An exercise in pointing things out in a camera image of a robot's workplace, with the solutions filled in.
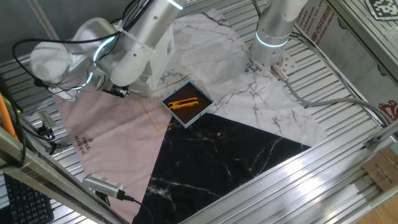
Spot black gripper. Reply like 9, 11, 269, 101
101, 81, 130, 98

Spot white plastic drawer cabinet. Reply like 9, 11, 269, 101
136, 23, 175, 97

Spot marble pink black tablecloth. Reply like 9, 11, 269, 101
51, 8, 328, 224

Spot orange plastic clip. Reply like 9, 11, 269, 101
167, 97, 199, 111

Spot light blue square tray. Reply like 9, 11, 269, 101
160, 79, 216, 129

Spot grey metal pole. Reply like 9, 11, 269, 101
27, 0, 60, 40

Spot orange pole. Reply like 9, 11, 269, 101
0, 93, 16, 139

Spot black keyboard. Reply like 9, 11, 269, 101
2, 172, 55, 224

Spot printed cardboard panel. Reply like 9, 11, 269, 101
292, 0, 398, 122

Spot brown cardboard box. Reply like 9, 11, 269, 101
362, 146, 398, 193

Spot black white marker board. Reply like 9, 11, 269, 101
365, 0, 398, 21

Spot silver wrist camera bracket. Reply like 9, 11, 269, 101
48, 85, 78, 103

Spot silver cable connector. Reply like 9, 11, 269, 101
49, 139, 74, 150

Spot small silver camera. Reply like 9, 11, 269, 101
37, 110, 60, 133

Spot black arm cable with plug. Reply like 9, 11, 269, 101
12, 0, 150, 90

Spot silver camera with vents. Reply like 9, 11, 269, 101
82, 173, 127, 200

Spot black camera cable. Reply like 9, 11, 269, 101
119, 191, 155, 224

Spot thick grey robot cable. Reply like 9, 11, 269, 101
270, 63, 394, 125

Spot aluminium strut with bracket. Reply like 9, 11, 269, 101
363, 119, 398, 149

